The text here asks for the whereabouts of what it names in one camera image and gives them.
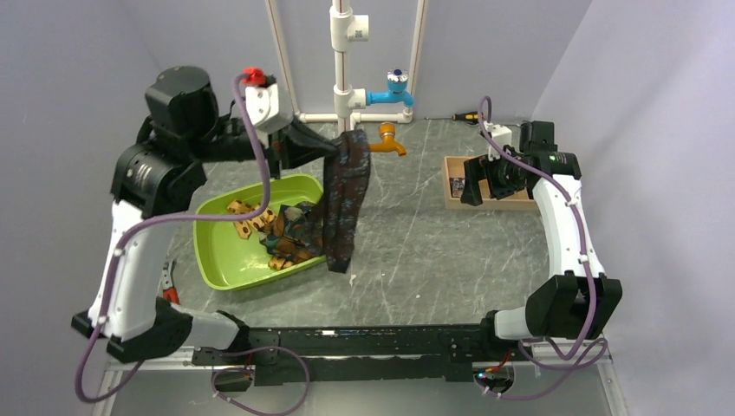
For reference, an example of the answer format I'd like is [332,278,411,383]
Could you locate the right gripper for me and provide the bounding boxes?
[461,148,527,205]

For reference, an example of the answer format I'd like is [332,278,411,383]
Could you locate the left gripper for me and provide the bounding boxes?
[187,107,338,180]

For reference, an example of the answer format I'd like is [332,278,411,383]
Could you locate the dark brown floral tie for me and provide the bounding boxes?
[303,128,372,273]

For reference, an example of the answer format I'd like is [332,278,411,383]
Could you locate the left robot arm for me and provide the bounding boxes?
[71,66,336,364]

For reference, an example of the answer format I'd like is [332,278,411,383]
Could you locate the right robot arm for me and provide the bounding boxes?
[460,121,622,360]

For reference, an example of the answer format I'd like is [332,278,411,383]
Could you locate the wooden compartment tray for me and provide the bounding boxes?
[442,156,539,213]

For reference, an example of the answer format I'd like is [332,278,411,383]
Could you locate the rolled tie in tray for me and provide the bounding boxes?
[449,177,465,198]

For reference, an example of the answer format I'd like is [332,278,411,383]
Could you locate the yellow black screwdriver back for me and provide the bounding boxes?
[426,112,479,124]

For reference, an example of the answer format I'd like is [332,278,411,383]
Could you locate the dark teal patterned tie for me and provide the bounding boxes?
[259,201,323,264]

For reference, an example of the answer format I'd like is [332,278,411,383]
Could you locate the orange faucet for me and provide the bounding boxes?
[369,122,407,157]

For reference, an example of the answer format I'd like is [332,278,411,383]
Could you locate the blue faucet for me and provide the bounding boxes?
[365,68,414,108]

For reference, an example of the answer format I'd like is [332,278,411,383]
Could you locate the white pvc pipe assembly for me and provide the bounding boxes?
[265,1,427,132]

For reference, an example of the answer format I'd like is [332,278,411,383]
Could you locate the green plastic basin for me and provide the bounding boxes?
[193,173,324,291]

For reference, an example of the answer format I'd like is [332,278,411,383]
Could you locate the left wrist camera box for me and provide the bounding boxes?
[244,83,295,134]

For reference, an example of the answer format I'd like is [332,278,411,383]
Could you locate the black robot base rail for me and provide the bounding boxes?
[192,322,521,387]

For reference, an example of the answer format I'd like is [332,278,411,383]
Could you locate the red handled pliers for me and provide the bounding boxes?
[161,259,180,304]

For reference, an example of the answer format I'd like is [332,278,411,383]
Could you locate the aluminium frame rail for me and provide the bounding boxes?
[91,348,195,416]

